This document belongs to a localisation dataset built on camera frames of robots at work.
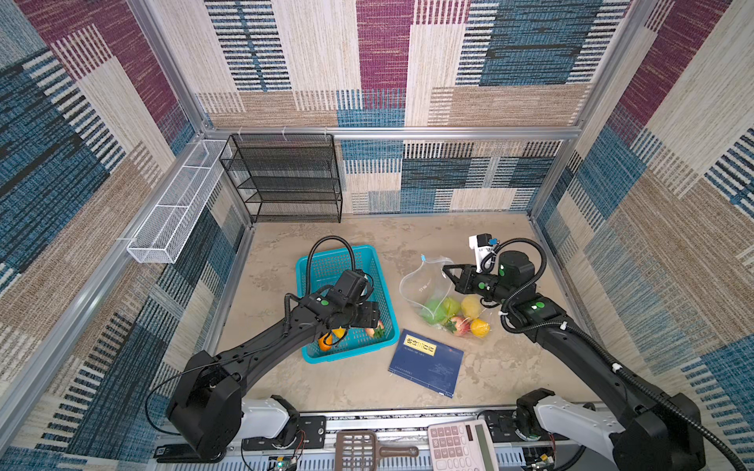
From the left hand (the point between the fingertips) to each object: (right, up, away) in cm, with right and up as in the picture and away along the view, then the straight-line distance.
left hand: (372, 310), depth 83 cm
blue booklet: (+16, -15, +2) cm, 22 cm away
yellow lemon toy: (+31, -6, +3) cm, 32 cm away
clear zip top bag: (+15, +8, +1) cm, 17 cm away
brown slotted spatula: (-3, -31, -11) cm, 33 cm away
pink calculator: (+22, -29, -13) cm, 39 cm away
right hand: (+19, +11, -6) cm, 22 cm away
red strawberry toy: (+26, -5, +3) cm, 27 cm away
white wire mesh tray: (-65, +21, +9) cm, 69 cm away
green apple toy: (+18, -1, +5) cm, 18 cm away
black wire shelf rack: (-33, +43, +28) cm, 61 cm away
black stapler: (-46, -33, -9) cm, 57 cm away
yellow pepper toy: (-10, -8, +7) cm, 15 cm away
